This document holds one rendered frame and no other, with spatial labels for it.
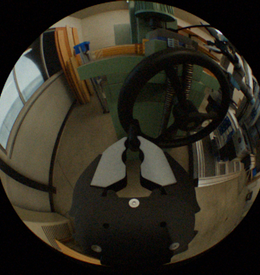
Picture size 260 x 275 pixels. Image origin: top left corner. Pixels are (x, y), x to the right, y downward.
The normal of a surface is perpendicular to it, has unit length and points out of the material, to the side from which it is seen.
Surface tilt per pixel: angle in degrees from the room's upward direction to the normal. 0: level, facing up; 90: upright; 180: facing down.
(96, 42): 90
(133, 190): 0
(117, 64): 90
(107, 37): 90
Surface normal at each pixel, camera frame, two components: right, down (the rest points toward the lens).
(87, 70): 0.02, 0.85
